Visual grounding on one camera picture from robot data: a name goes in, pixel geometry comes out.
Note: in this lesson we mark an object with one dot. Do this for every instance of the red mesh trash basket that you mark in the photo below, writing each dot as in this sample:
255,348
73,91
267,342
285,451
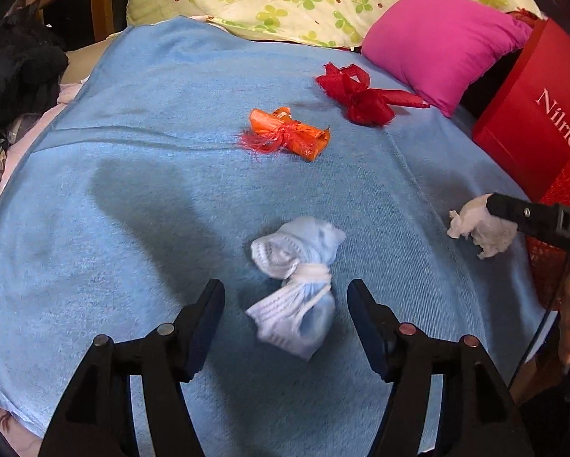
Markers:
549,250

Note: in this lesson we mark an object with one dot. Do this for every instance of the orange wrapper bundle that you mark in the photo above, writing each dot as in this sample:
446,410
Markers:
277,131

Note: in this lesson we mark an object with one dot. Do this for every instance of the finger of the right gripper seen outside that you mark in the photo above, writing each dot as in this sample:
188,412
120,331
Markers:
531,218

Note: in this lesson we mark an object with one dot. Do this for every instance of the light blue sock bundle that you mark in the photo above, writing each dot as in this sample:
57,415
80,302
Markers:
297,317

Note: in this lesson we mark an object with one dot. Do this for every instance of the black clothes pile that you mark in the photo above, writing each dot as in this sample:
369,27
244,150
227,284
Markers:
32,64

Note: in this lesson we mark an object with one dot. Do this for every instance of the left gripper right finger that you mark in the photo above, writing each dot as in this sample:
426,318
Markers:
377,329

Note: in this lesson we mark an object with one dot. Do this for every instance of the red Nilrich paper bag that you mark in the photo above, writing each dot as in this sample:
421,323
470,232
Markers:
526,127

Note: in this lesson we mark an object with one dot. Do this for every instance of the red ribbon bow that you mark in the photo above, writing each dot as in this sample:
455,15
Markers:
363,104

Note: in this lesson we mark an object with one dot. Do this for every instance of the pink pillow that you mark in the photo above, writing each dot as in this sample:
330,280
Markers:
440,47

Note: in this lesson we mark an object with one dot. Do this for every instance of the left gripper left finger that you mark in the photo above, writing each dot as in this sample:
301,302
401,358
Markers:
196,326

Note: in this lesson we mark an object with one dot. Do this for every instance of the light blue blanket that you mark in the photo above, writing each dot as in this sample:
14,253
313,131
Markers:
139,192

